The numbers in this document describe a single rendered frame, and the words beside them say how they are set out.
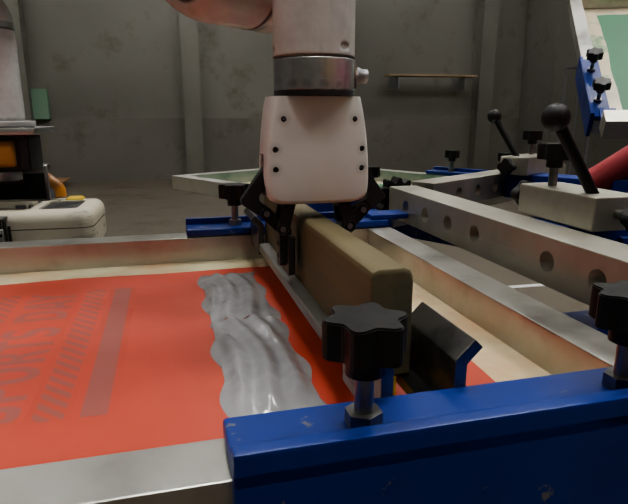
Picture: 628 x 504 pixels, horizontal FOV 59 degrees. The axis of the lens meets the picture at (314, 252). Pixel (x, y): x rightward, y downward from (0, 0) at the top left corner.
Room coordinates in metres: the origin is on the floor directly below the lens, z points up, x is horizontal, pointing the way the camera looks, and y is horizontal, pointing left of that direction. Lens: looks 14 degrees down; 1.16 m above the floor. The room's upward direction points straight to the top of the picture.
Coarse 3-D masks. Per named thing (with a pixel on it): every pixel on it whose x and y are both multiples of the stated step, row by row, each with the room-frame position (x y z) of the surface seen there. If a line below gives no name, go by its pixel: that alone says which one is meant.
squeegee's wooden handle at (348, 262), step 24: (312, 216) 0.53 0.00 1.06; (312, 240) 0.48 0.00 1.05; (336, 240) 0.43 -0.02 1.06; (360, 240) 0.43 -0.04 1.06; (312, 264) 0.48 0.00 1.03; (336, 264) 0.41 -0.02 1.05; (360, 264) 0.36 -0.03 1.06; (384, 264) 0.35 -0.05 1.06; (312, 288) 0.48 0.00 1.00; (336, 288) 0.41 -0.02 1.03; (360, 288) 0.36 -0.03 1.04; (384, 288) 0.34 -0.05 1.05; (408, 288) 0.34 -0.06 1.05; (408, 312) 0.34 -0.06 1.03; (408, 336) 0.34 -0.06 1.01; (408, 360) 0.34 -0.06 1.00
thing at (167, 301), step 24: (0, 288) 0.63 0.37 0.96; (24, 288) 0.63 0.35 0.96; (48, 288) 0.63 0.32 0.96; (72, 288) 0.63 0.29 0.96; (96, 288) 0.63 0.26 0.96; (144, 288) 0.63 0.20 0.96; (168, 288) 0.63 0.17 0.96; (192, 288) 0.63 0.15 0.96; (144, 312) 0.55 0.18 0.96; (168, 312) 0.55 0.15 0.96; (192, 312) 0.55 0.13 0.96; (288, 312) 0.55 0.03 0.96
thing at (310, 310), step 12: (264, 252) 0.66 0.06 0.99; (276, 252) 0.65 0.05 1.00; (276, 264) 0.59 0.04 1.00; (288, 276) 0.55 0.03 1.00; (288, 288) 0.52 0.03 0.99; (300, 288) 0.51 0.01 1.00; (300, 300) 0.47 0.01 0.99; (312, 300) 0.47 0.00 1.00; (312, 312) 0.44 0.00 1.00; (324, 312) 0.44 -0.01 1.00; (312, 324) 0.43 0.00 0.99
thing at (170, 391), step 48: (144, 336) 0.48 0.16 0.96; (192, 336) 0.48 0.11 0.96; (144, 384) 0.39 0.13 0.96; (192, 384) 0.39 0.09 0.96; (336, 384) 0.39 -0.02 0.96; (0, 432) 0.32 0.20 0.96; (48, 432) 0.32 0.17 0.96; (96, 432) 0.32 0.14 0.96; (144, 432) 0.32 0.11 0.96; (192, 432) 0.32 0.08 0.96
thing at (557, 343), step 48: (48, 240) 0.74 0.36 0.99; (96, 240) 0.74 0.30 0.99; (144, 240) 0.74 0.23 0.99; (192, 240) 0.76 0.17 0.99; (240, 240) 0.77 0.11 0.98; (384, 240) 0.75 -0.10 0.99; (432, 288) 0.61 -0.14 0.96; (480, 288) 0.52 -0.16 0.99; (528, 336) 0.44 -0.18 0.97; (576, 336) 0.40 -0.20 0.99; (0, 480) 0.23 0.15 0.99; (48, 480) 0.23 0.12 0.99; (96, 480) 0.23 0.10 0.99; (144, 480) 0.23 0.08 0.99; (192, 480) 0.23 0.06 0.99
